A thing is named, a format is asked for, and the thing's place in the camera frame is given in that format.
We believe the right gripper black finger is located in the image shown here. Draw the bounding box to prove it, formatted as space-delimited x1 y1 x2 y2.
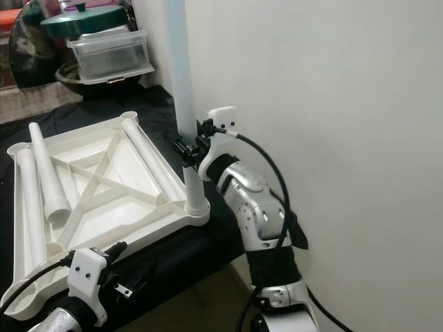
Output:
174 142 201 167

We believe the white plastic table top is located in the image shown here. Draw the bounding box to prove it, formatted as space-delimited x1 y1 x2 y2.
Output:
7 111 212 320

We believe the black tablecloth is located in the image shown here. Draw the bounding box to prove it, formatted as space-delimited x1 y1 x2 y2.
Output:
0 83 309 332

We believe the clear plastic storage container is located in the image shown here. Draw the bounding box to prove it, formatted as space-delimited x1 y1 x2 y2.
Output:
68 29 154 85

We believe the black wok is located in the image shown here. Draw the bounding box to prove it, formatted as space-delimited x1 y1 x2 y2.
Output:
59 61 153 98

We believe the beige cloth covered bench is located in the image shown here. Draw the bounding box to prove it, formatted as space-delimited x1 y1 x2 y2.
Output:
0 83 73 125

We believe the green pot lid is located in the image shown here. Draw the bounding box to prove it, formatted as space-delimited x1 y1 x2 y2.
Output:
40 3 129 37

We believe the dark shiny foil bag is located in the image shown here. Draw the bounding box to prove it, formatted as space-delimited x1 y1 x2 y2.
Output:
9 0 66 89

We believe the orange lid storage box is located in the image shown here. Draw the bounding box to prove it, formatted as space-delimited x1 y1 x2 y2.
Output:
0 7 18 91

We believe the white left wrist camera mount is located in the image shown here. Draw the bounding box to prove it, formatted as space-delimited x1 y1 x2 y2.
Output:
66 247 108 324

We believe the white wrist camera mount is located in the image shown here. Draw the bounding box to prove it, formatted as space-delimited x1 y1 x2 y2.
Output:
66 247 108 324
197 106 239 182

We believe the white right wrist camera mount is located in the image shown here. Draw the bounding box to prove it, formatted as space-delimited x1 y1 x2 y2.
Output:
197 106 239 182

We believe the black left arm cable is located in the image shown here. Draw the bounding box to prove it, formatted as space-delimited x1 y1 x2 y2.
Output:
0 252 77 319

